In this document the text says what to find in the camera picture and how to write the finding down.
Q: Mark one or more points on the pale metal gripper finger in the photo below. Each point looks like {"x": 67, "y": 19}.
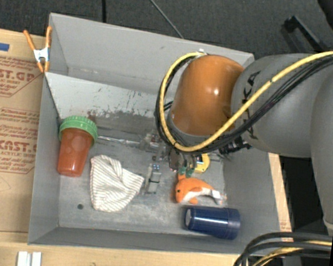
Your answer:
{"x": 153, "y": 182}
{"x": 152, "y": 145}

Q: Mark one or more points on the grey metal bin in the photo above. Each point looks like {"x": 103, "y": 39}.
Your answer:
{"x": 155, "y": 219}

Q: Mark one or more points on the white striped cloth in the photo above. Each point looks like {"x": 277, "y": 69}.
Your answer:
{"x": 111, "y": 186}

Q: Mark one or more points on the brown cardboard board, red print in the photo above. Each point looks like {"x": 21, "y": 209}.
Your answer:
{"x": 4, "y": 138}

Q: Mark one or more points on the dark blue cylindrical container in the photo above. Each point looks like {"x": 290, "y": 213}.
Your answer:
{"x": 215, "y": 221}

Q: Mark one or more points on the orange cup with green lid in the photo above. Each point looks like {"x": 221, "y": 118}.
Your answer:
{"x": 73, "y": 150}

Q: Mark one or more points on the orange and white toy fish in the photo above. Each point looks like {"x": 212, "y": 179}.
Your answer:
{"x": 190, "y": 190}

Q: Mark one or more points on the yellow round object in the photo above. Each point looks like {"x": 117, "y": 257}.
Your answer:
{"x": 203, "y": 164}

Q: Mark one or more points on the black cylinder on white bracket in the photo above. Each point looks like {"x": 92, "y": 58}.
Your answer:
{"x": 237, "y": 144}

